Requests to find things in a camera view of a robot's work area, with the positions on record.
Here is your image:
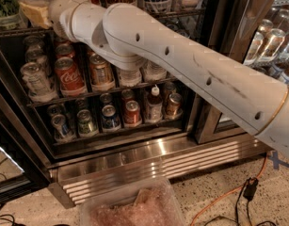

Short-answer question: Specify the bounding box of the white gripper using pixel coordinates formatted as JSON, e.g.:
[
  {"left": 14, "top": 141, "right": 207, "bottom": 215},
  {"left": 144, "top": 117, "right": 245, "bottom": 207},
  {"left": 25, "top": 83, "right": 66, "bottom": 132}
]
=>
[{"left": 20, "top": 0, "right": 89, "bottom": 39}]

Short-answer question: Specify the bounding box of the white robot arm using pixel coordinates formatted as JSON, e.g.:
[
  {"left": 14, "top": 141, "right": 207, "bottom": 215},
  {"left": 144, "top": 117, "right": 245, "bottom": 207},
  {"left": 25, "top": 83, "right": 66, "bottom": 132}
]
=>
[{"left": 20, "top": 0, "right": 289, "bottom": 159}]

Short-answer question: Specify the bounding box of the bronze can middle shelf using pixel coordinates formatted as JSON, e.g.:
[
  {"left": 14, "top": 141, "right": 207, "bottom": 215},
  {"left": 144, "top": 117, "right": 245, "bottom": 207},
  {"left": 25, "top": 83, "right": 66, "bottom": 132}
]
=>
[{"left": 89, "top": 55, "right": 115, "bottom": 91}]

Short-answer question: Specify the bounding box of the water bottle middle left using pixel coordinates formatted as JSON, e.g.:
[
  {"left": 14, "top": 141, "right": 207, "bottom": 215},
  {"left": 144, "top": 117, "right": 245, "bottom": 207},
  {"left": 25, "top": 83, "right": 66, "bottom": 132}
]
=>
[{"left": 117, "top": 69, "right": 142, "bottom": 87}]

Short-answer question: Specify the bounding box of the stainless steel fridge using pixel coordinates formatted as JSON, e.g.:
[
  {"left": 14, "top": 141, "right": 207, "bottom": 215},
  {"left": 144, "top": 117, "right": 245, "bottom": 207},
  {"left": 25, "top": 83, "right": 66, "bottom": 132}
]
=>
[{"left": 0, "top": 0, "right": 289, "bottom": 208}]

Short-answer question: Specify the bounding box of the water bottle middle right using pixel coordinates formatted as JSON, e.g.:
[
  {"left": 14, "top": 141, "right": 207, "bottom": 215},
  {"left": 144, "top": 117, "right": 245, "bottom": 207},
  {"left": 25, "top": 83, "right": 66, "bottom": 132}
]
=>
[{"left": 143, "top": 61, "right": 167, "bottom": 82}]

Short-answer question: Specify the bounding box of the green can bottom shelf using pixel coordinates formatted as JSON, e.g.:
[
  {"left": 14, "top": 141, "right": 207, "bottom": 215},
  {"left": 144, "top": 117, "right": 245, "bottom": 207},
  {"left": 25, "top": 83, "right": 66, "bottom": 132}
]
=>
[{"left": 77, "top": 109, "right": 99, "bottom": 137}]

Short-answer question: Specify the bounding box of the blue can bottom shelf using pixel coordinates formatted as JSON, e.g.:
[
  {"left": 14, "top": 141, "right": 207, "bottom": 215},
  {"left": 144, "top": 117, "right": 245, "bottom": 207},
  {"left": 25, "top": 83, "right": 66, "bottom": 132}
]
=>
[{"left": 102, "top": 105, "right": 120, "bottom": 132}]

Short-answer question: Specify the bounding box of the red can bottom shelf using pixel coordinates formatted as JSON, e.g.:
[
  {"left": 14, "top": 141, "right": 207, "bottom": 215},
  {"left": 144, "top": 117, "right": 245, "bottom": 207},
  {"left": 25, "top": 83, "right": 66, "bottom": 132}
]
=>
[{"left": 123, "top": 101, "right": 142, "bottom": 127}]

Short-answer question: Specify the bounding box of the white cap juice bottle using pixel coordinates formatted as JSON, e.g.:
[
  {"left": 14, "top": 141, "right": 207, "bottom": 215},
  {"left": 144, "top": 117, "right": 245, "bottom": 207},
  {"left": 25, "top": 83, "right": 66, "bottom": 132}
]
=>
[{"left": 146, "top": 86, "right": 163, "bottom": 122}]

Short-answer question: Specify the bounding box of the copper can bottom shelf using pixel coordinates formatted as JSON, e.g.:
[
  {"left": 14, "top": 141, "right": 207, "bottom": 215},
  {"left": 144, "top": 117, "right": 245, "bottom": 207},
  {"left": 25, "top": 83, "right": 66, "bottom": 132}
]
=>
[{"left": 165, "top": 92, "right": 183, "bottom": 119}]

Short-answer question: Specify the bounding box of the steel fridge sliding door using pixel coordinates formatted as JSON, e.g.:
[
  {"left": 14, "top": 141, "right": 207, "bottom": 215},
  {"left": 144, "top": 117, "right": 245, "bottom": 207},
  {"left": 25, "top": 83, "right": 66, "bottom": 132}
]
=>
[{"left": 195, "top": 0, "right": 275, "bottom": 144}]

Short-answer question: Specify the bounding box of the green LaCroix can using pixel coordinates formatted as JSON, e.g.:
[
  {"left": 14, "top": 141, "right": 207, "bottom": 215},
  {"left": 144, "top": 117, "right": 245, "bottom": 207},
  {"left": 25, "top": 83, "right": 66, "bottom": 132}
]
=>
[{"left": 0, "top": 0, "right": 27, "bottom": 30}]

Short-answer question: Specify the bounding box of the red Coca-Cola can front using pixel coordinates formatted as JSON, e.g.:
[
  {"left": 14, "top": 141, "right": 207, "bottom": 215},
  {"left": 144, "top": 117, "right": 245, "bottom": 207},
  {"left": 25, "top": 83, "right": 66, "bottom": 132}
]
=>
[{"left": 55, "top": 56, "right": 87, "bottom": 97}]

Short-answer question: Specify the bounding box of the silver can front left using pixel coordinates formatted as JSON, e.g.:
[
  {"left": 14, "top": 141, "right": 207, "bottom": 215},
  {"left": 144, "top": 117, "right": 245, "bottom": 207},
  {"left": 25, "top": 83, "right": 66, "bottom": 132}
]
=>
[{"left": 20, "top": 62, "right": 57, "bottom": 103}]

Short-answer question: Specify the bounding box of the blue silver can bottom left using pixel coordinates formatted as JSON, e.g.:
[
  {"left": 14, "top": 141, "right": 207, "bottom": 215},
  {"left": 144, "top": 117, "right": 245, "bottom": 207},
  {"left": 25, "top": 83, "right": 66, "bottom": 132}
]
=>
[{"left": 51, "top": 114, "right": 75, "bottom": 142}]

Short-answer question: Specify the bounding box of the clear plastic bin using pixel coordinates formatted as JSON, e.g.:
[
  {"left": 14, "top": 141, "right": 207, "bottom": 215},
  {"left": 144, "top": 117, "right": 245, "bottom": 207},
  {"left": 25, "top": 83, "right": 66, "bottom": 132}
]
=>
[{"left": 79, "top": 177, "right": 185, "bottom": 226}]

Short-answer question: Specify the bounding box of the black power adapter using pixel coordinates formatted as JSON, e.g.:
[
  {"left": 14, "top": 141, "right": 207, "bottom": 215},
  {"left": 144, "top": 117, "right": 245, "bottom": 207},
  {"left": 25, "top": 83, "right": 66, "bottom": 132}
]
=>
[{"left": 243, "top": 178, "right": 259, "bottom": 202}]

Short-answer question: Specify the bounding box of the orange extension cable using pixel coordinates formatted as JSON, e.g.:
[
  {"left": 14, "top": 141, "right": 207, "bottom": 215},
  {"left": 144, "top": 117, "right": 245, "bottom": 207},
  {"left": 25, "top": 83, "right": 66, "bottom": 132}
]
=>
[{"left": 190, "top": 153, "right": 269, "bottom": 226}]

